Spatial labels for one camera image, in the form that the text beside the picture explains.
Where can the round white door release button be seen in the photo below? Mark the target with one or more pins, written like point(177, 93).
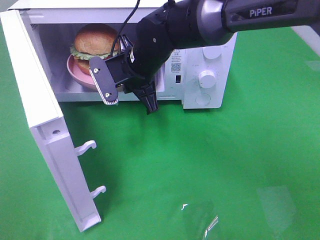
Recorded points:
point(203, 99)

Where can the white microwave knob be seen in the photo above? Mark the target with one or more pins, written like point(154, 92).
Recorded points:
point(207, 79)
point(212, 52)

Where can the green table mat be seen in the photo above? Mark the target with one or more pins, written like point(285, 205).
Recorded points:
point(249, 170)

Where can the white microwave oven body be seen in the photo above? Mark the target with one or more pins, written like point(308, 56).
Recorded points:
point(177, 79)

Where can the burger with lettuce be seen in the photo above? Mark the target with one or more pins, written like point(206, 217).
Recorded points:
point(94, 40)

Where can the lower white microwave knob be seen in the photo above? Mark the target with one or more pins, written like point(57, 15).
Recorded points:
point(207, 79)

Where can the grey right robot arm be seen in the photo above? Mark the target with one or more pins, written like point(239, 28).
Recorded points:
point(192, 24)

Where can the white microwave door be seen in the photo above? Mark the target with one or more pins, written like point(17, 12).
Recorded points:
point(45, 118)

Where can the upper white microwave knob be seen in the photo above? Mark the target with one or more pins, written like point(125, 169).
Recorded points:
point(212, 52)

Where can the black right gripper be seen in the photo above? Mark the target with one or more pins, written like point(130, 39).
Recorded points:
point(135, 67)

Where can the pink round plate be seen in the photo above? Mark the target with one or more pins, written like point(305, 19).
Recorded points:
point(81, 78)

